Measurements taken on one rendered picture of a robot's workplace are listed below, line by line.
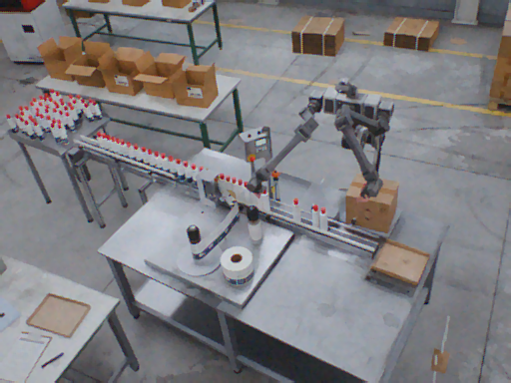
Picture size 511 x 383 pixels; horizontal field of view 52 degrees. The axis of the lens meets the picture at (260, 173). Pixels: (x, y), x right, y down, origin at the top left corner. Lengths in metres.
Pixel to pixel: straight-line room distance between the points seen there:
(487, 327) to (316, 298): 1.54
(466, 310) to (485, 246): 0.71
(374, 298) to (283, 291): 0.56
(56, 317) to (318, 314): 1.67
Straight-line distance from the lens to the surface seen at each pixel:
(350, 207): 3.62
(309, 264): 3.52
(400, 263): 3.54
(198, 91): 5.12
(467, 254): 4.81
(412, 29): 7.81
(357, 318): 3.27
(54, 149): 4.98
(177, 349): 4.27
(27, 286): 3.98
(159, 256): 3.67
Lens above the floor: 3.53
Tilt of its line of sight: 40 degrees down
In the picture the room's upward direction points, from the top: 7 degrees counter-clockwise
